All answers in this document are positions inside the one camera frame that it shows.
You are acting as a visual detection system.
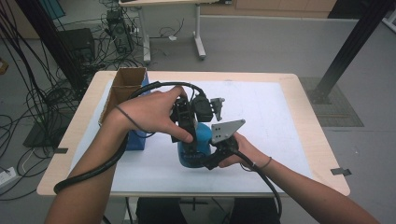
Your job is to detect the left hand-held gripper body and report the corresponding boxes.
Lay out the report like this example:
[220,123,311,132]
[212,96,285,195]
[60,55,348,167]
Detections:
[170,93,226,127]

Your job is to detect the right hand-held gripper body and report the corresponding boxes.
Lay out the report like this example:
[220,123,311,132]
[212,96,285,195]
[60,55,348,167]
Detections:
[211,119,247,162]

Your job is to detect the blue bottle with white cap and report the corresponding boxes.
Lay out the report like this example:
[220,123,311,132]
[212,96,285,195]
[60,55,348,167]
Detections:
[177,121,216,169]

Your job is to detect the blue cardboard box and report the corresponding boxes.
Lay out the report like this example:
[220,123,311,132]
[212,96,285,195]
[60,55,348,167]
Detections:
[98,66,151,152]

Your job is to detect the person's right hand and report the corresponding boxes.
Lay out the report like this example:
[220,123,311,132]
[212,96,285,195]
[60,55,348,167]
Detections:
[218,133,269,171]

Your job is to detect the person's left hand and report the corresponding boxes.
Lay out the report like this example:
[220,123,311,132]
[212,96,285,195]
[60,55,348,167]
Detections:
[106,86,194,144]

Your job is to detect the white paper mat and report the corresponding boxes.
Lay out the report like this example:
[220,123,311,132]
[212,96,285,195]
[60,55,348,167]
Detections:
[68,79,314,194]

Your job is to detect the black band on right wrist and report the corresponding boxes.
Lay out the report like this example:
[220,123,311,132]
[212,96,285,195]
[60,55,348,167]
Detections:
[241,156,274,173]

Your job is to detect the black band on wrist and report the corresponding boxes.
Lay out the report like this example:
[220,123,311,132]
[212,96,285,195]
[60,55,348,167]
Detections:
[241,156,274,173]
[115,105,155,138]

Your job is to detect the person's right leg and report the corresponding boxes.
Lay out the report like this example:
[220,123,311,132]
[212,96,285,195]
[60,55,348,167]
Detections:
[230,197,281,224]

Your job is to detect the person's leg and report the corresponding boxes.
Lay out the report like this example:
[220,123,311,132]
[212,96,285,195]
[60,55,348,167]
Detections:
[134,197,188,224]
[230,197,281,224]

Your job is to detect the black band on left wrist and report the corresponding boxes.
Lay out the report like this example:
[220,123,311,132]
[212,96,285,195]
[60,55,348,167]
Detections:
[115,105,155,138]

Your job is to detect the person's left leg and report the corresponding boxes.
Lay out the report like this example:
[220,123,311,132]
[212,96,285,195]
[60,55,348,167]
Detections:
[134,197,188,224]

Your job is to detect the white desk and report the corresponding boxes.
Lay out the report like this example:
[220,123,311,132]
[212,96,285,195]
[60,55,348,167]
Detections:
[118,0,233,64]

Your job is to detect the black computer tower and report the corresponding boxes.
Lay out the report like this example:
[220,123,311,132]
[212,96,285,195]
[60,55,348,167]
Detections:
[106,8,134,54]

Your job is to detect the black box on floor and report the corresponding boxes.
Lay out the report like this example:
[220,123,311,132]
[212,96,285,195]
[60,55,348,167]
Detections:
[57,27,96,64]

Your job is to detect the white power strip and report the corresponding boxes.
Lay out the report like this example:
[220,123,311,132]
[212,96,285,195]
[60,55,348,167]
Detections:
[0,166,18,189]

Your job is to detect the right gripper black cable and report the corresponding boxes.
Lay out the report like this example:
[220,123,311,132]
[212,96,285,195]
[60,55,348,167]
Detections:
[232,148,283,220]

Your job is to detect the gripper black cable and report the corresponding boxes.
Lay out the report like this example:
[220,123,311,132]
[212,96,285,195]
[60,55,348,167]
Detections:
[53,80,208,195]
[232,148,283,220]

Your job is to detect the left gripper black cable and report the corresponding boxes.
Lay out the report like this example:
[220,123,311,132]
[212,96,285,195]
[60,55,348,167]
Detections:
[53,80,208,195]

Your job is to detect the black slanted metal post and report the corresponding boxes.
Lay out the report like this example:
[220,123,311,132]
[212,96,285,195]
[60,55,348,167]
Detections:
[307,0,396,105]

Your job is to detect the tangle of black cables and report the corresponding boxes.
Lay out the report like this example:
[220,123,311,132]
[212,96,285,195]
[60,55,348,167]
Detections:
[0,0,144,200]

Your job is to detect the black metal post with base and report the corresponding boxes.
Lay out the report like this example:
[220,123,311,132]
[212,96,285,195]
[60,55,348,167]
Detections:
[15,0,90,148]

